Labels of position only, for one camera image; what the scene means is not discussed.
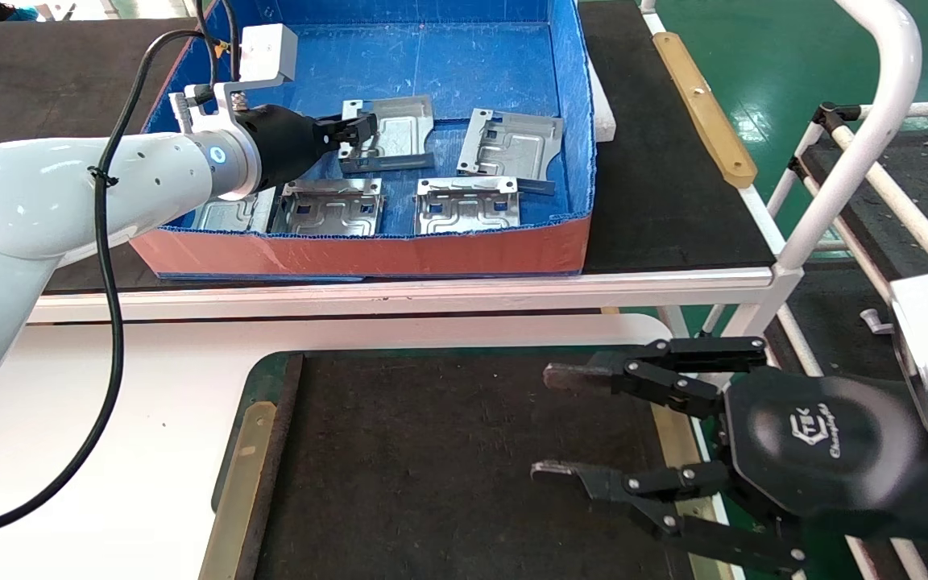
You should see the blue corrugated plastic box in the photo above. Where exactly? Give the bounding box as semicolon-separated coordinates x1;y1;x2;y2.
130;0;596;280

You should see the tan conveyor edge strip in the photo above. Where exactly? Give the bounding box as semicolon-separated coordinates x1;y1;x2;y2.
648;403;737;580

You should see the large black table mat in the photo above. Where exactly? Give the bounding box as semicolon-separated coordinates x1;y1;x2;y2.
0;0;777;295

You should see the white foam block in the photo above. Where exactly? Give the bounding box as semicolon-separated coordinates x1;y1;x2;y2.
587;60;618;143

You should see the black conveyor mat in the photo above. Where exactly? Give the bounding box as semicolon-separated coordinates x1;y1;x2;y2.
255;352;702;580

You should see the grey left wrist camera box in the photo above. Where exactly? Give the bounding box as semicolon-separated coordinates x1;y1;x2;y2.
170;23;300;136

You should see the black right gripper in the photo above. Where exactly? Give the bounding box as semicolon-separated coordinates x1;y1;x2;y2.
530;337;928;574

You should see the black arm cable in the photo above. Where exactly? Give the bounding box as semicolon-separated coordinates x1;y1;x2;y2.
0;0;241;541

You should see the thin white tube frame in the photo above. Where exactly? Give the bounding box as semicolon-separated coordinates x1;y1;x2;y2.
766;100;928;272

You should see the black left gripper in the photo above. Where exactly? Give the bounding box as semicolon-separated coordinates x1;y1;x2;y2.
237;104;379;193

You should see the thick white bent pipe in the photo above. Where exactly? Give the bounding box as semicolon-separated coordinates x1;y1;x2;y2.
777;0;922;271

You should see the stamped metal bracket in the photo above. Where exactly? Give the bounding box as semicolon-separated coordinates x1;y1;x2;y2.
339;95;437;174
190;187;278;234
456;108;564;196
275;178;385;238
414;176;521;236

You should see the tan strip with brown edge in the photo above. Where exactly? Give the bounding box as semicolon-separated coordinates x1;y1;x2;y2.
198;354;305;580

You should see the long tan guide strip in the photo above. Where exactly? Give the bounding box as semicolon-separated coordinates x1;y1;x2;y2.
652;32;757;190

